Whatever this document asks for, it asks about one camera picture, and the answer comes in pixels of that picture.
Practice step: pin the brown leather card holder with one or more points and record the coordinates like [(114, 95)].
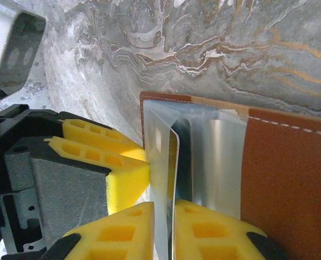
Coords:
[(284, 176)]

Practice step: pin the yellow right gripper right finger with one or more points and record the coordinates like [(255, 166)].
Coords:
[(217, 238)]

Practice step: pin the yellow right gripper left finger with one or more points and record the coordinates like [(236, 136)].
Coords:
[(122, 235)]

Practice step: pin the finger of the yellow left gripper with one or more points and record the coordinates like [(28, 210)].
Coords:
[(125, 184), (122, 143)]

